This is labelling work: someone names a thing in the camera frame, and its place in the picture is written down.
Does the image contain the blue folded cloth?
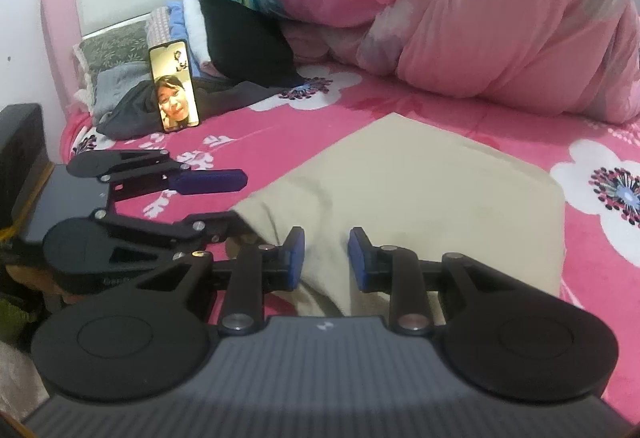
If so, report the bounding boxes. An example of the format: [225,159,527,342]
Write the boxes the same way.
[167,1,194,42]

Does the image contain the grey floral pillow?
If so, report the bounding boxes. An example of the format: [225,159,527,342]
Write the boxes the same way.
[72,21,151,92]

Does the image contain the grey-blue folded cloth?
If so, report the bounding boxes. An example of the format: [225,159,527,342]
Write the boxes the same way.
[90,67,153,124]

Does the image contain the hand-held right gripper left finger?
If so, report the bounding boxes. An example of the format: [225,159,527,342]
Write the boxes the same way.
[131,227,307,337]

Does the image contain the white folded towel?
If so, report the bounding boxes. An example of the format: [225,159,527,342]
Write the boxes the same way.
[182,0,214,67]

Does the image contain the pink checked folded cloth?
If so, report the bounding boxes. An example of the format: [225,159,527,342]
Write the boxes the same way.
[146,7,174,50]

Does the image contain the pink and grey quilt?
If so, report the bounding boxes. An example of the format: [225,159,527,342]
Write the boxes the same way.
[270,0,640,124]

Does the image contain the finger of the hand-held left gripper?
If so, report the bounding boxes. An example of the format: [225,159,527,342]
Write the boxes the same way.
[99,148,249,199]
[91,210,250,260]

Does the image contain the pink and white headboard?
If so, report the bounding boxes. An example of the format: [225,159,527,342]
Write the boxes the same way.
[40,0,261,119]

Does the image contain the beige pants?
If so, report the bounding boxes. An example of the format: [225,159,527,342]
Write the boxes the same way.
[225,112,568,319]

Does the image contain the smartphone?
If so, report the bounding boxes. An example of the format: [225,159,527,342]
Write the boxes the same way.
[149,40,201,133]

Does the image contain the pink floral blanket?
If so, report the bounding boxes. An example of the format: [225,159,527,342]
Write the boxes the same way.
[60,58,640,399]

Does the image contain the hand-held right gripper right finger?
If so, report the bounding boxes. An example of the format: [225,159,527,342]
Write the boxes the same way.
[348,227,506,337]

